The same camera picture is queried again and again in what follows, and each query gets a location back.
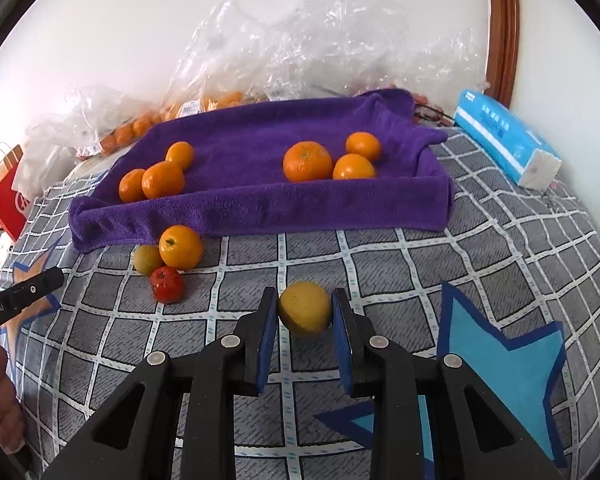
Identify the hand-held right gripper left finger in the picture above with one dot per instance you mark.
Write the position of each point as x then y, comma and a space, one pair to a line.
267, 345

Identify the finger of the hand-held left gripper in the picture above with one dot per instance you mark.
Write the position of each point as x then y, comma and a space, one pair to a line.
37, 285

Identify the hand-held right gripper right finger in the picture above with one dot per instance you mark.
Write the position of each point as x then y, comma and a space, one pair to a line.
342, 345

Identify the yellow-green round fruit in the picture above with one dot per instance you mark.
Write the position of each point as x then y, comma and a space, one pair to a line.
146, 259
305, 308

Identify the large orange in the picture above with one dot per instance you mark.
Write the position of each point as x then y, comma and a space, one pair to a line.
307, 161

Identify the purple towel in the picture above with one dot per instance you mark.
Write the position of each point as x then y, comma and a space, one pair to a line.
250, 130

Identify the person's left hand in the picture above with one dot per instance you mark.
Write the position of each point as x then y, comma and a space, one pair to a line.
2, 400

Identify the white spotted plush toy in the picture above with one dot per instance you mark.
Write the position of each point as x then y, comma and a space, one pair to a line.
0, 247

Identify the white plastic bag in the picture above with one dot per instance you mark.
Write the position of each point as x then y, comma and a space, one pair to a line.
45, 170

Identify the small red fruit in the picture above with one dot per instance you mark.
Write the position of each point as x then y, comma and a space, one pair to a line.
167, 285

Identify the red paper shopping bag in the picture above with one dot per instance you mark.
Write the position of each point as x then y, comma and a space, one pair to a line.
11, 157

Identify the orange with green stem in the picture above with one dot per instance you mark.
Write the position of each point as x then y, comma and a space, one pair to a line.
180, 246

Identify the pile of small mandarins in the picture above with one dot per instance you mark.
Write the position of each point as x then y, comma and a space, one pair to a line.
130, 130

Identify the pile of bagged oranges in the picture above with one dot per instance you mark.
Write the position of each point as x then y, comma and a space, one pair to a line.
220, 101

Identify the blue tissue pack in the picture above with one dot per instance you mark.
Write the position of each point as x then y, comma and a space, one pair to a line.
500, 132

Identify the large clear plastic bag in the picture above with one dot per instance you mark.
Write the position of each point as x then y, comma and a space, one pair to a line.
290, 45

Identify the crumpled clear plastic bag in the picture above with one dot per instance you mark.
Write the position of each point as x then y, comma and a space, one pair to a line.
450, 60

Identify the brown wooden frame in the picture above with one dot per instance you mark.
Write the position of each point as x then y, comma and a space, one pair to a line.
502, 35

